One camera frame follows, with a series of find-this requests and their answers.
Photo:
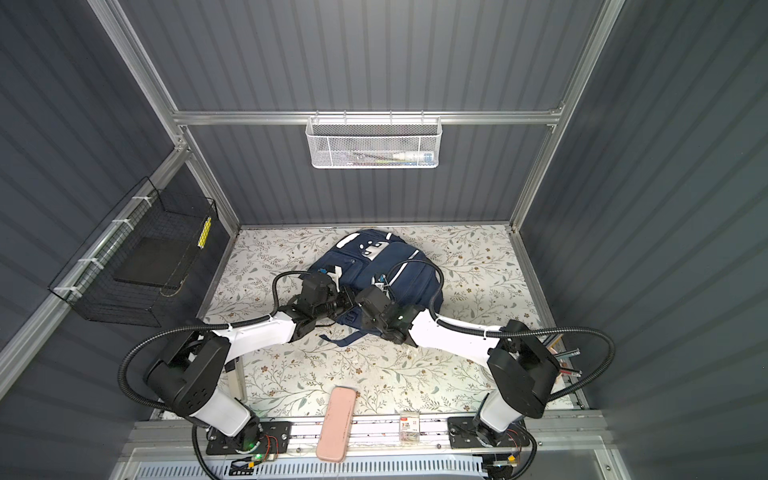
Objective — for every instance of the black wire mesh basket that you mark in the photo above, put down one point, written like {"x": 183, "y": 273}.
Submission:
{"x": 135, "y": 271}

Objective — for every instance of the pink pencil case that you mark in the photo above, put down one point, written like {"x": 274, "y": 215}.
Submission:
{"x": 335, "y": 432}

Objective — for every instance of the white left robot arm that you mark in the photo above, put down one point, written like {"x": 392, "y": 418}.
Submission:
{"x": 185, "y": 375}

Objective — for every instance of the black grey stapler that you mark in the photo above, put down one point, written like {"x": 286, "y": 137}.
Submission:
{"x": 235, "y": 375}

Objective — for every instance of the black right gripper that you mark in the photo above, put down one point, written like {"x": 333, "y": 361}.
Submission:
{"x": 363, "y": 313}

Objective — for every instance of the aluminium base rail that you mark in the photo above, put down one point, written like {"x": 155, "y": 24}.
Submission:
{"x": 380, "y": 435}

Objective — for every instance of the small clear staples box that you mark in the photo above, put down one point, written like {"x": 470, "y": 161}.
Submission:
{"x": 409, "y": 428}

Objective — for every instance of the pink pencil cup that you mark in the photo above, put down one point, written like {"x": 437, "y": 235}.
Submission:
{"x": 556, "y": 346}

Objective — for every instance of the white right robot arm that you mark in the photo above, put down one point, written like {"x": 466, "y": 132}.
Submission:
{"x": 523, "y": 368}

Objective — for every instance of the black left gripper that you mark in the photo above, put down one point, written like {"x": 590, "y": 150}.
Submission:
{"x": 344, "y": 292}

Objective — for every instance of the white wire mesh basket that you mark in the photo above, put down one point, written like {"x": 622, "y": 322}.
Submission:
{"x": 390, "y": 143}

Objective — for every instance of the navy blue student backpack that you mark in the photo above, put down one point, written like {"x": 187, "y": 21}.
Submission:
{"x": 373, "y": 257}

